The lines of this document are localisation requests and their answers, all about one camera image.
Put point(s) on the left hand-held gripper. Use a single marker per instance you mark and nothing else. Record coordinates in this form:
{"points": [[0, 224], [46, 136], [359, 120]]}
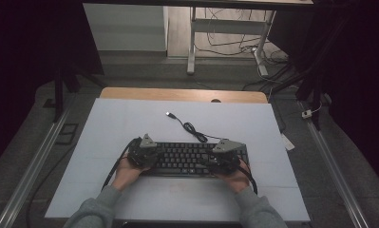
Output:
{"points": [[144, 153]]}

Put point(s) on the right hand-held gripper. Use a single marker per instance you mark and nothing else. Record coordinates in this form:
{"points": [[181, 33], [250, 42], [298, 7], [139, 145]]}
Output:
{"points": [[225, 158]]}

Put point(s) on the black computer keyboard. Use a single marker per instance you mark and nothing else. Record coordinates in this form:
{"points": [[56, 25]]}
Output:
{"points": [[184, 155]]}

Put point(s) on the person's right hand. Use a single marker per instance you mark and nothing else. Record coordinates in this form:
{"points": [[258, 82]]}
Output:
{"points": [[236, 182]]}

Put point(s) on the person's left hand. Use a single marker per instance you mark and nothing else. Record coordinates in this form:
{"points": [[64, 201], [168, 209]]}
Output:
{"points": [[125, 177]]}

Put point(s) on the white foam board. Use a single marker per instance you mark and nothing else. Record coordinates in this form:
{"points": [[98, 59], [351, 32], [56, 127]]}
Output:
{"points": [[130, 120]]}

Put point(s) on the white paper tag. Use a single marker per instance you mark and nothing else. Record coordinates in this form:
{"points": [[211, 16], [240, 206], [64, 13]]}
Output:
{"points": [[288, 143]]}

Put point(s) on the small white box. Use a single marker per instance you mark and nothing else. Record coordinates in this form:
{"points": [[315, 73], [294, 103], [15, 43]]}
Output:
{"points": [[306, 114]]}

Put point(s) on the black metal stand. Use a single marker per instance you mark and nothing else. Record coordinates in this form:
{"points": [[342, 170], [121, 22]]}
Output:
{"points": [[59, 95], [317, 104]]}

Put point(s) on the white cabinet panel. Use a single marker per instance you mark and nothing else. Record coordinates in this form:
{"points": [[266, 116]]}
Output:
{"points": [[123, 28]]}

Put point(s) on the dark curtain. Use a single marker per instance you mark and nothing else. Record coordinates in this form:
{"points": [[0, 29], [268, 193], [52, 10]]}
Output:
{"points": [[19, 47], [367, 63]]}

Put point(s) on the black floor frame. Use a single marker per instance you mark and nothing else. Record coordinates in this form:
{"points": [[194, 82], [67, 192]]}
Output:
{"points": [[64, 142]]}

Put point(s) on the aluminium floor rail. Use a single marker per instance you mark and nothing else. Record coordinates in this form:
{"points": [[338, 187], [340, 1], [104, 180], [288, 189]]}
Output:
{"points": [[28, 177], [332, 167]]}

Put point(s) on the white desk frame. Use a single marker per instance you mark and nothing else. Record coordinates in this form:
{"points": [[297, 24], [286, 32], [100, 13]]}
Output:
{"points": [[223, 26]]}

